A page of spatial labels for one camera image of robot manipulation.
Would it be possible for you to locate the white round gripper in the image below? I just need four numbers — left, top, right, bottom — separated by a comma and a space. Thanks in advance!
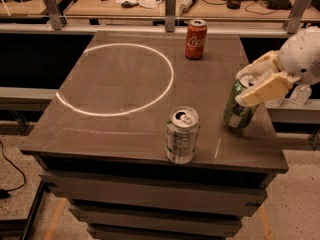
236, 26, 320, 107

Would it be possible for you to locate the green soda can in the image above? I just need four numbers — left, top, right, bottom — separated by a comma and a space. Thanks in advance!
223, 74, 258, 129

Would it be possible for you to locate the red Coca-Cola can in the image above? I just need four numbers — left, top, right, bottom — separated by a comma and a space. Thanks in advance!
185, 19, 207, 59

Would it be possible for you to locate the silver 7up can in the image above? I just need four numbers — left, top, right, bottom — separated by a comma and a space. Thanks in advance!
166, 106, 200, 164

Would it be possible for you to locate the black round cup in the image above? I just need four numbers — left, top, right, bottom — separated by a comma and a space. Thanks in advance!
227, 0, 242, 9

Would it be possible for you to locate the white power strip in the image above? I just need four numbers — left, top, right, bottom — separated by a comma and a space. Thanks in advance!
180, 0, 197, 13

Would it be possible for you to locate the grey drawer cabinet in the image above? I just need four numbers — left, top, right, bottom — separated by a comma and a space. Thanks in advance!
22, 32, 288, 240

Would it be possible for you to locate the metal rail bracket right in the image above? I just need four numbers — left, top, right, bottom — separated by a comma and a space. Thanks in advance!
283, 0, 312, 34

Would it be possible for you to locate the metal rail bracket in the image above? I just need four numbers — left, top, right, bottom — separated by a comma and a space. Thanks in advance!
43, 0, 67, 30
283, 0, 312, 34
165, 0, 176, 32

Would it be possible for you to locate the metal rail bracket centre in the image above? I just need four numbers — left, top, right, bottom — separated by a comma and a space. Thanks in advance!
165, 0, 176, 32

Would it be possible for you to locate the metal rail bracket left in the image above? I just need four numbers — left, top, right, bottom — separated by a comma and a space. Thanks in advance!
43, 0, 67, 30

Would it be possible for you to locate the black floor cable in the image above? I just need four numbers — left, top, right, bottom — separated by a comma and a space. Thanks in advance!
0, 140, 28, 200

